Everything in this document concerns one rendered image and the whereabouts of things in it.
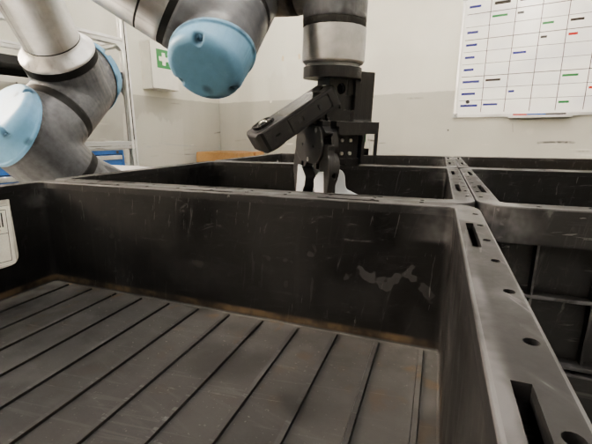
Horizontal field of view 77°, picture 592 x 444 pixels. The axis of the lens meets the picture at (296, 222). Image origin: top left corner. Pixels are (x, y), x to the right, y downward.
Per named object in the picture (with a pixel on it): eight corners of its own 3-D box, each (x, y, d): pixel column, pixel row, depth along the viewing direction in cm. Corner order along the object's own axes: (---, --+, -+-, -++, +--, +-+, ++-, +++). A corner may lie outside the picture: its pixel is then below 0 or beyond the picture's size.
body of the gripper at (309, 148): (376, 169, 48) (385, 68, 44) (316, 172, 44) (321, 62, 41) (344, 162, 54) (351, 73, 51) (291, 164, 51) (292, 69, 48)
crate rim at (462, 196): (48, 202, 39) (45, 179, 38) (210, 174, 66) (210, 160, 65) (474, 240, 25) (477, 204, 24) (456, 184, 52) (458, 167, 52)
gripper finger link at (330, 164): (341, 204, 45) (339, 129, 44) (330, 205, 44) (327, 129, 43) (322, 203, 49) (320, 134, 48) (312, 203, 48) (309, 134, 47)
